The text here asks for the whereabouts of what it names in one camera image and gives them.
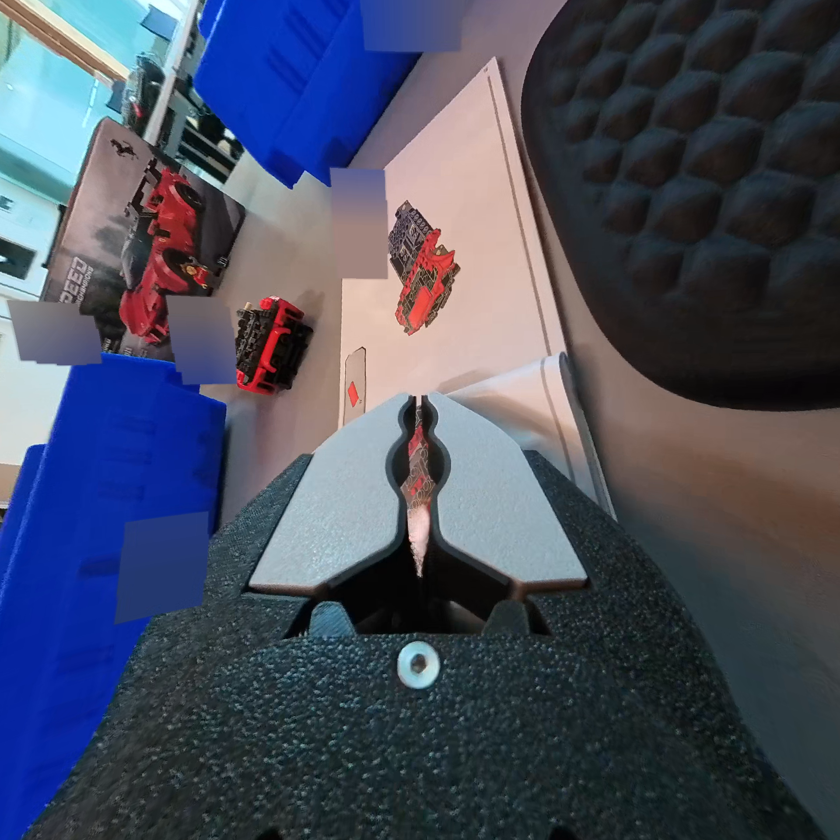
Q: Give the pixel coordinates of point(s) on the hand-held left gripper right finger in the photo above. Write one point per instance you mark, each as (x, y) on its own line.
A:
(505, 518)

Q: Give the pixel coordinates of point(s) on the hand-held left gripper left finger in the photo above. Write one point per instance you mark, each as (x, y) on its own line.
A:
(328, 518)

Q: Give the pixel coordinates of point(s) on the red and black lego car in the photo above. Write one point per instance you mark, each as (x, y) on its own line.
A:
(275, 341)

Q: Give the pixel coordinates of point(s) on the blue plastic storage bin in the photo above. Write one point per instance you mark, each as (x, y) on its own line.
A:
(65, 590)
(275, 79)

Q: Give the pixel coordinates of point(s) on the lego instruction booklet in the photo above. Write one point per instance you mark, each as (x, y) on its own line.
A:
(472, 197)

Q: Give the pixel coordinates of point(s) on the lego set box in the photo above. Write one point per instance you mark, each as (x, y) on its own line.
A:
(164, 216)

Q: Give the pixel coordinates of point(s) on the black dimpled cushion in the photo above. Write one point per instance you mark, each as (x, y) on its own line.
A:
(689, 197)

